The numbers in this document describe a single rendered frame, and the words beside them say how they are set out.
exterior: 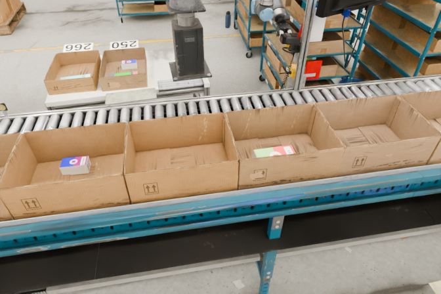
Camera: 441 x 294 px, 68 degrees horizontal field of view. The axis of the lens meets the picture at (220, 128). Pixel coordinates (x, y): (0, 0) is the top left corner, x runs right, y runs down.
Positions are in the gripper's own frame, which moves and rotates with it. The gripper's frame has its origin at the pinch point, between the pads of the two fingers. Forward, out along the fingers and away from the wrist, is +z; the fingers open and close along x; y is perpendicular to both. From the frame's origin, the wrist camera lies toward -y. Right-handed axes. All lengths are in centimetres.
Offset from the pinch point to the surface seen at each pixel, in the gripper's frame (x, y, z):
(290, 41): 8.6, -21.1, 15.8
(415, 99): -29, -47, 71
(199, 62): 58, 10, 4
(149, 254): 96, -28, 117
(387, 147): 3, -62, 95
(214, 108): 56, -1, 43
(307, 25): 1.8, -32.2, 13.9
